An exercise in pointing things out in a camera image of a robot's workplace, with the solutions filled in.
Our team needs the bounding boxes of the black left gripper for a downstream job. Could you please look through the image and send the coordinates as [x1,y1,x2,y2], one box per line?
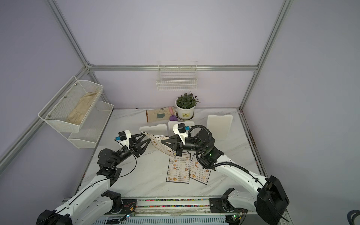
[113,133,151,167]

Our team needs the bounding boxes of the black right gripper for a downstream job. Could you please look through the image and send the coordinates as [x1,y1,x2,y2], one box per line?
[163,134,207,156]

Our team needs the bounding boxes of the dim sum menu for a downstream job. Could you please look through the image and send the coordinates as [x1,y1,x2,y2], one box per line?
[190,156,211,185]
[143,132,175,157]
[166,153,191,184]

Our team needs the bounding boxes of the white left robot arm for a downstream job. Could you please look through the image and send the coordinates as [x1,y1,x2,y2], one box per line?
[36,130,151,225]

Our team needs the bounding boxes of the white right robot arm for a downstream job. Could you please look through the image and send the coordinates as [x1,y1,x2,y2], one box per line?
[161,123,290,225]

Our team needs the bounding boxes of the left white acrylic menu holder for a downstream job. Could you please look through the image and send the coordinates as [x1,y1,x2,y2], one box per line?
[139,124,169,138]

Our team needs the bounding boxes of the white acrylic menu holder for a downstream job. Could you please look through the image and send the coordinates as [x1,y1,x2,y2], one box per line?
[139,124,169,138]
[206,115,233,141]
[168,120,195,136]

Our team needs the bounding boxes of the middle white acrylic menu holder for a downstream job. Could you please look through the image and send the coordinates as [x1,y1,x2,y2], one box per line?
[168,120,195,136]

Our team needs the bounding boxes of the purple silicone spatula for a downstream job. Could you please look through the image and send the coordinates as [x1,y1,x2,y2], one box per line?
[168,106,178,122]

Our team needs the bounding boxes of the beige oven mitt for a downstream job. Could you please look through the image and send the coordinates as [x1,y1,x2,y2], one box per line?
[146,107,172,123]

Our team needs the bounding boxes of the potted green plant white pot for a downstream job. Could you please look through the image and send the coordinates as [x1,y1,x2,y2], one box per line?
[175,92,201,121]

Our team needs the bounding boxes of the right white acrylic menu holder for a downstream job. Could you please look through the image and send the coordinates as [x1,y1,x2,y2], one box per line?
[206,115,233,141]

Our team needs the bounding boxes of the beige cloth in shelf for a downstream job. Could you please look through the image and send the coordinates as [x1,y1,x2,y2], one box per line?
[66,91,99,125]

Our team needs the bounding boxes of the white two-tier mesh shelf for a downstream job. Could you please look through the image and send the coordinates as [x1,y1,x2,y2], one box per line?
[38,77,113,149]

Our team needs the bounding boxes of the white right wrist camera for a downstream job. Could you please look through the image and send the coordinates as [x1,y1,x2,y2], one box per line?
[173,123,190,144]

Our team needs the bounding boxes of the white wire wall basket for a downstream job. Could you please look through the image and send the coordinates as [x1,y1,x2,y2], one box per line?
[156,61,198,91]

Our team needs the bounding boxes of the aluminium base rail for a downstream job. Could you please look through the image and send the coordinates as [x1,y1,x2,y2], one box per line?
[50,196,293,225]

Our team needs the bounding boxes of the aluminium frame profiles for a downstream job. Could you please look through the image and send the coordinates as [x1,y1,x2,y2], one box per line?
[0,0,294,186]

